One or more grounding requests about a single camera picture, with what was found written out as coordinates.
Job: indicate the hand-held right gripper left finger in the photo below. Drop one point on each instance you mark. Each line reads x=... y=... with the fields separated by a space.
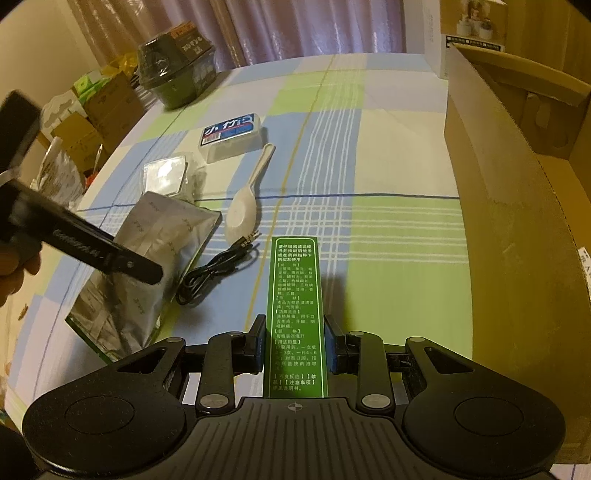
x=258 y=350

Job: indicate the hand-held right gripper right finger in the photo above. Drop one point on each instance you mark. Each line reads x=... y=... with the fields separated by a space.
x=330 y=350

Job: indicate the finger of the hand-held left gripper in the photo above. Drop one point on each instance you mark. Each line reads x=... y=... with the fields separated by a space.
x=138 y=265

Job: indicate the silver foil bag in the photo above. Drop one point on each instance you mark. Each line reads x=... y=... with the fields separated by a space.
x=178 y=228

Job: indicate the green medicine box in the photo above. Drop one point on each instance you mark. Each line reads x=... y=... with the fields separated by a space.
x=295 y=277

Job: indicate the white plastic spoon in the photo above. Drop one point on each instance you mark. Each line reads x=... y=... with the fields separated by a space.
x=241 y=212

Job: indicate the brown cardboard box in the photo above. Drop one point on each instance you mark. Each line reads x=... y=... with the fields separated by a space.
x=508 y=207

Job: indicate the person's left hand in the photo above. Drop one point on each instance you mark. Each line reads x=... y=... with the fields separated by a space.
x=18 y=281

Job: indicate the crumpled silver bag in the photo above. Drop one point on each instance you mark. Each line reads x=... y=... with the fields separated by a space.
x=57 y=175

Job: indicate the small cardboard box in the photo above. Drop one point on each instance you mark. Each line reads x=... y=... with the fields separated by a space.
x=76 y=138

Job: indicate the clear plastic pack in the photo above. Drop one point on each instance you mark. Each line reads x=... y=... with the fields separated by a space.
x=164 y=174

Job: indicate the tall cardboard box with flap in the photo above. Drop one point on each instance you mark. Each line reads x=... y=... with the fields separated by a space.
x=115 y=106

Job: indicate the green tissue packets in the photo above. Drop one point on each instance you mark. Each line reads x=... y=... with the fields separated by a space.
x=90 y=86

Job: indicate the white box with blue label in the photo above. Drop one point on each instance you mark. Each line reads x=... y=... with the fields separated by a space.
x=231 y=133

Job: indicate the yellow plastic bag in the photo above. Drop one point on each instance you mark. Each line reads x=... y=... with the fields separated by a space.
x=119 y=64

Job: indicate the dark green instant noodle bowl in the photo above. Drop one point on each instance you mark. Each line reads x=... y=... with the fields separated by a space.
x=175 y=69

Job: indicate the mauve curtain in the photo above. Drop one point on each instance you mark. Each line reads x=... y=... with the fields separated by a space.
x=277 y=27

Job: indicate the white product box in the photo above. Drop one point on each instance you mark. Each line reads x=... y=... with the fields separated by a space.
x=441 y=37

